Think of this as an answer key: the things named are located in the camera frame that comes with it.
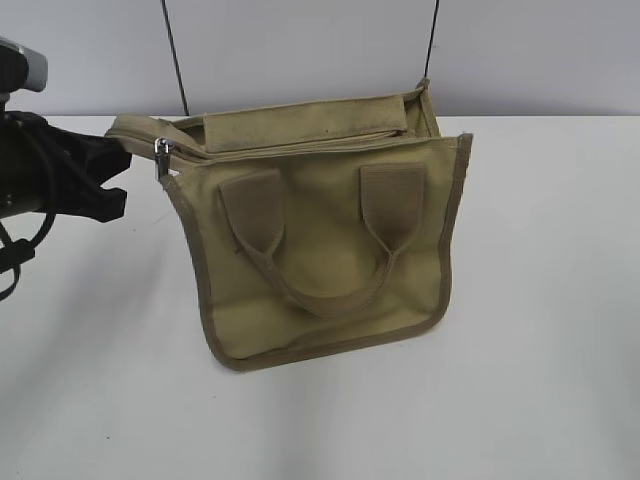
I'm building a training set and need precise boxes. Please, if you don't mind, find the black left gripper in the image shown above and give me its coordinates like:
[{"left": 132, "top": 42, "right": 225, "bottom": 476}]
[{"left": 1, "top": 111, "right": 132, "bottom": 223}]

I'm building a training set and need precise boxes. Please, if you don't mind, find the yellow canvas tote bag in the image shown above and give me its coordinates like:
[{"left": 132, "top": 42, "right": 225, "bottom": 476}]
[{"left": 107, "top": 79, "right": 473, "bottom": 371}]

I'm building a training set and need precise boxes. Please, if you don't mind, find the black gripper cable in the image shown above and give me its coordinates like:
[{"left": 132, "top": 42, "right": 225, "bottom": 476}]
[{"left": 0, "top": 112, "right": 64, "bottom": 302}]

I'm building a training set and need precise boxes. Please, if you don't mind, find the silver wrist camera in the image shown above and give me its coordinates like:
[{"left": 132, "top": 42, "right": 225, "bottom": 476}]
[{"left": 1, "top": 37, "right": 48, "bottom": 95}]

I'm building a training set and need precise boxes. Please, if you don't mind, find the black cable left background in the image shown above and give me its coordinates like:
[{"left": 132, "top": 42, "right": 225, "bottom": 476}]
[{"left": 160, "top": 0, "right": 191, "bottom": 117}]

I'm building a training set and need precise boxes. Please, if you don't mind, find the black cable background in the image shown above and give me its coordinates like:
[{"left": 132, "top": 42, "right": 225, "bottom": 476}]
[
  {"left": 160, "top": 0, "right": 191, "bottom": 117},
  {"left": 422, "top": 0, "right": 442, "bottom": 88}
]

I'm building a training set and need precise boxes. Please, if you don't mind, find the black cable right background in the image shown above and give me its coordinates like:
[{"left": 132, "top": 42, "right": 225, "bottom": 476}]
[{"left": 422, "top": 0, "right": 442, "bottom": 88}]

